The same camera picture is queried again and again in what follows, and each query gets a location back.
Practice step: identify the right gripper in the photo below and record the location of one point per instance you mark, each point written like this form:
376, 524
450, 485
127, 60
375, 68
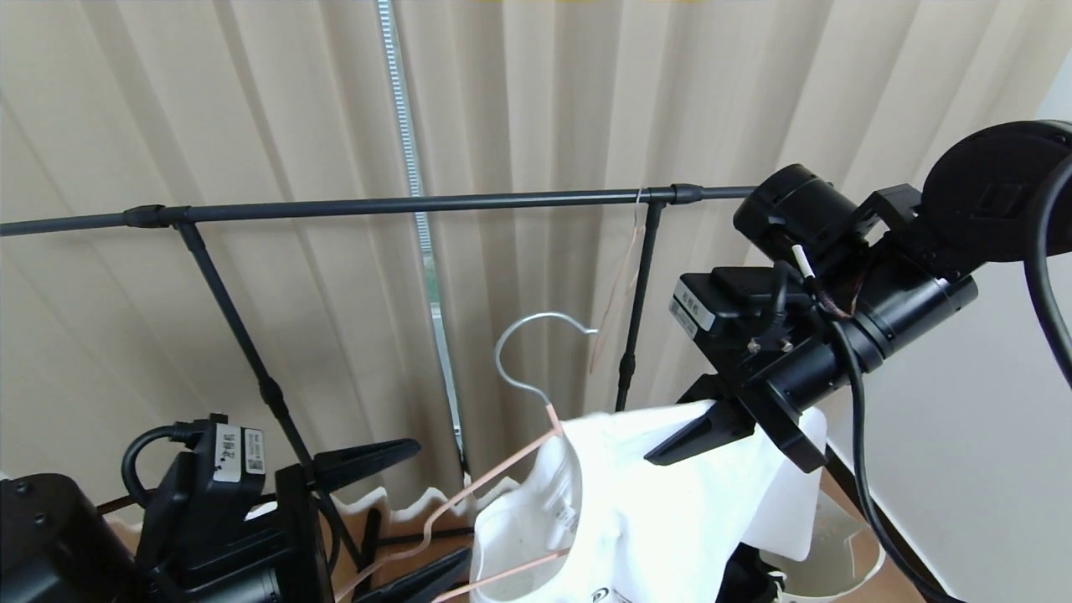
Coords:
904, 327

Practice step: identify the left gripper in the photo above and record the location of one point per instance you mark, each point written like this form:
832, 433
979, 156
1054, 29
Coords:
297, 544

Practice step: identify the white printed t-shirt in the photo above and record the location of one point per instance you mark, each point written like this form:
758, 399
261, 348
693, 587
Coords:
670, 519

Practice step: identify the black garment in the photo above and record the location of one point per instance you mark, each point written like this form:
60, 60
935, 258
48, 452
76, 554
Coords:
745, 578

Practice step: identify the pink clothes hanger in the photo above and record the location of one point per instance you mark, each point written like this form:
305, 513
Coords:
639, 209
554, 416

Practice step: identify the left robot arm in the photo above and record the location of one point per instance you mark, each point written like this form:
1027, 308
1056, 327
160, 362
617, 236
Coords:
50, 544

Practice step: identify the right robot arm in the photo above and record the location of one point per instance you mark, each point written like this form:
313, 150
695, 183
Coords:
997, 193

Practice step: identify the white laundry basket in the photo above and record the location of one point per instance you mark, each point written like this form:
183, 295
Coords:
837, 553

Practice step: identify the black clothes rack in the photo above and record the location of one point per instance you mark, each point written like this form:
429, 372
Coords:
335, 207

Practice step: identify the beige curtain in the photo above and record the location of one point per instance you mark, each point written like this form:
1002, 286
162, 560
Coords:
251, 100

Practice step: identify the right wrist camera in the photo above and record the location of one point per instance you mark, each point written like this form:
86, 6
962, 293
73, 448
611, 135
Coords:
737, 293

